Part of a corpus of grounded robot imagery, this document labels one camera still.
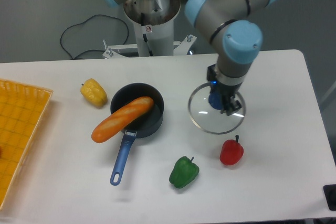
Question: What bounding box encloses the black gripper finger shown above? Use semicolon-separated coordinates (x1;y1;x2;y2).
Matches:
220;96;242;116

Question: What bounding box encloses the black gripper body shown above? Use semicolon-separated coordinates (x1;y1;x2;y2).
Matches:
207;64;241;109

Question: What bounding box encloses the glass pot lid blue knob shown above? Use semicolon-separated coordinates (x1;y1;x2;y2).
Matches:
188;81;246;135

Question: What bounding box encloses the orange baguette bread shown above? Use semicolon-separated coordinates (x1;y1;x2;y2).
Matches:
91;96;154;143

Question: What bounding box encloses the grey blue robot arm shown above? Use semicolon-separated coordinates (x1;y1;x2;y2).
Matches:
105;0;276;115

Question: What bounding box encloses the red bell pepper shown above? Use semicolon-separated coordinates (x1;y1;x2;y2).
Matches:
219;134;244;166

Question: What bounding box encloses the green bell pepper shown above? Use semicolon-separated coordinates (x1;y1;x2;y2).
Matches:
169;156;200;189

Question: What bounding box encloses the dark blue saucepan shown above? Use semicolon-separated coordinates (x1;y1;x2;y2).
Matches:
110;83;164;186

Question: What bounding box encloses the black object table corner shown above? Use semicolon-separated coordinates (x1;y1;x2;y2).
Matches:
323;184;336;211

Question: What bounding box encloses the yellow bell pepper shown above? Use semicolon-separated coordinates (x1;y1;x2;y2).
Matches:
80;78;108;108

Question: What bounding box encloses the yellow woven basket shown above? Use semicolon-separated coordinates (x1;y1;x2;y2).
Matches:
1;79;53;209

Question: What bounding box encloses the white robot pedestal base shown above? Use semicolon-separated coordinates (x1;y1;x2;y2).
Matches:
102;0;250;59

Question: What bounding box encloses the black cable on floor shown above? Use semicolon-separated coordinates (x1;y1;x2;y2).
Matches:
60;14;130;60

